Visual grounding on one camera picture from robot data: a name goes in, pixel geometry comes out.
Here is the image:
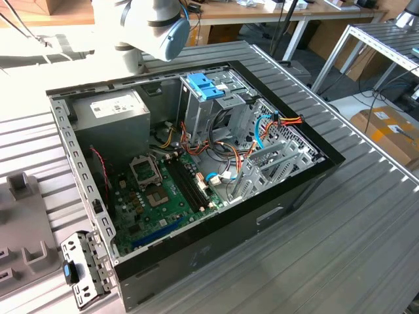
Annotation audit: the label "blue plastic drive latch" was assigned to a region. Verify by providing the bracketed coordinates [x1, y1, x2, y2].
[187, 73, 226, 101]

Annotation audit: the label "grey parts rack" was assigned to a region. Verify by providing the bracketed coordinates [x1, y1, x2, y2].
[0, 172, 62, 290]

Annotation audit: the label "grey power supply unit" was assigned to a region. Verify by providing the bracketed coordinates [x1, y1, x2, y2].
[70, 88, 152, 158]

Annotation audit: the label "light blue flat wire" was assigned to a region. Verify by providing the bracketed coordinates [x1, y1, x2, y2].
[205, 171, 238, 188]

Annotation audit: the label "black blue latch tab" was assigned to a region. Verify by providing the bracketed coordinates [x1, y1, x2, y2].
[61, 260, 81, 285]

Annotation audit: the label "black RAM slot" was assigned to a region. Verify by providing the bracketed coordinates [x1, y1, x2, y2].
[164, 158, 201, 213]
[168, 157, 204, 212]
[176, 155, 211, 207]
[172, 156, 208, 210]

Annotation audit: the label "blue data wire black plug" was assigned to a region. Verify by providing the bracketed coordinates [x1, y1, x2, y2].
[254, 111, 279, 150]

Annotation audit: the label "orange red yellow power wire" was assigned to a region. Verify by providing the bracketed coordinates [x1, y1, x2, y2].
[261, 113, 305, 140]

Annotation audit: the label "black desk cables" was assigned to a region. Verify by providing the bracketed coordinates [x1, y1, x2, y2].
[270, 0, 301, 63]

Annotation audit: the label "small brown cardboard box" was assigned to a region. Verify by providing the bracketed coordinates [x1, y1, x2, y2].
[196, 24, 245, 46]

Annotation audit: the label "metal card retainer bracket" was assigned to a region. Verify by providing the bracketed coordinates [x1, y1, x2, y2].
[60, 230, 117, 311]

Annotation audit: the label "blue expansion slot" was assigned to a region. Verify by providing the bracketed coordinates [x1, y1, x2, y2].
[132, 217, 185, 249]

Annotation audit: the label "grey metal disk bay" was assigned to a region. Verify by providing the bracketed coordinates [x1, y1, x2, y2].
[227, 139, 317, 204]

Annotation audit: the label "green motherboard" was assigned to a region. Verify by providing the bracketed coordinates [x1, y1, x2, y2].
[109, 152, 227, 258]

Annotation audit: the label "orange red yellow wire bundle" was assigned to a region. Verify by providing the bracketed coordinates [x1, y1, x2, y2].
[214, 139, 260, 179]

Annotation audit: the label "cardboard box white labels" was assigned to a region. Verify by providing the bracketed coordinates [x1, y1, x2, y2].
[350, 106, 419, 169]

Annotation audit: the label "grey metal drive cage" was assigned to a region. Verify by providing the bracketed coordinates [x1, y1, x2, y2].
[178, 69, 259, 145]

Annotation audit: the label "thick black cable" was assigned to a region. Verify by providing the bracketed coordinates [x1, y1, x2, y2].
[209, 109, 238, 156]

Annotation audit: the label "long wooden desk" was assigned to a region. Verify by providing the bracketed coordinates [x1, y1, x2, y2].
[188, 0, 390, 62]

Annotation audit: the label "yellow black wire bundle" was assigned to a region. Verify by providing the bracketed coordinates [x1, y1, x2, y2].
[153, 120, 176, 150]

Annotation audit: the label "red orange wire loop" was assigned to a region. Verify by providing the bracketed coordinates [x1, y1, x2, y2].
[179, 120, 211, 160]

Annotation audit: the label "red black twisted wire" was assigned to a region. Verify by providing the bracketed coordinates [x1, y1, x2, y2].
[90, 146, 112, 210]

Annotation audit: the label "metal socket cover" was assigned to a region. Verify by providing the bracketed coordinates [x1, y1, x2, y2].
[129, 156, 164, 191]

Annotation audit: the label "CPU socket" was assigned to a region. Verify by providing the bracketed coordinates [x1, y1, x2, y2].
[145, 184, 170, 208]

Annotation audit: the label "large brown cardboard box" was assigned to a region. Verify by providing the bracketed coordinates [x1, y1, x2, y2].
[307, 19, 390, 82]

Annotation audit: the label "black open PC case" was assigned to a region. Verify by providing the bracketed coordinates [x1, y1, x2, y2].
[45, 60, 347, 312]

